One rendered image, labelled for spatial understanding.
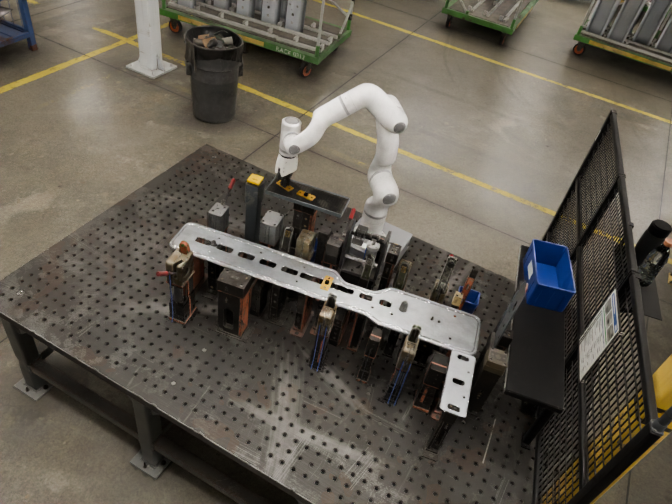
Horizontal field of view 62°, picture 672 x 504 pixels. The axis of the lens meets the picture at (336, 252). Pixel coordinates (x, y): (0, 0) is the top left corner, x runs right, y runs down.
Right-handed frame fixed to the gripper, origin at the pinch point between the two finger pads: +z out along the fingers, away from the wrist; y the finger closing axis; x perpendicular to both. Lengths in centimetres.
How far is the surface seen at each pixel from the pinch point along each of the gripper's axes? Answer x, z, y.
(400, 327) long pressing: 82, 18, 13
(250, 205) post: -11.8, 16.8, 9.7
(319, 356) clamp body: 61, 40, 35
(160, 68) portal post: -318, 115, -151
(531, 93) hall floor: -59, 118, -477
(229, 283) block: 21, 16, 51
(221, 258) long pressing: 6.1, 18.6, 42.2
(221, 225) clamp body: -10.4, 18.3, 28.5
